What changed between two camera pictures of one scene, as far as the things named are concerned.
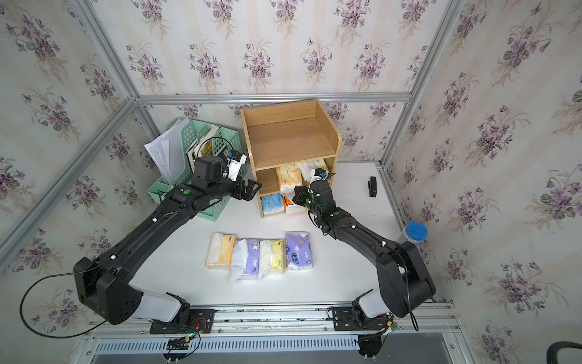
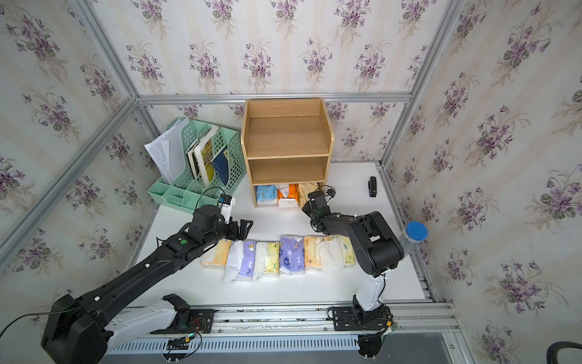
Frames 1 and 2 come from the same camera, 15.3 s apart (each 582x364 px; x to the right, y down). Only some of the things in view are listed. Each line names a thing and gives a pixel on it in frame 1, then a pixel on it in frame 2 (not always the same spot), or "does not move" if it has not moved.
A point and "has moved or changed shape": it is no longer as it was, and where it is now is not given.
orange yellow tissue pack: [220, 251] does not move
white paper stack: [167, 152] does not move
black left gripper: [248, 194] → [243, 233]
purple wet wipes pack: [298, 250] has moved or changed shape
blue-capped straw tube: [415, 231] does not move
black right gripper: [299, 194] → [305, 208]
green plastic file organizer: [218, 160] does not move
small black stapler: [372, 186] does not move
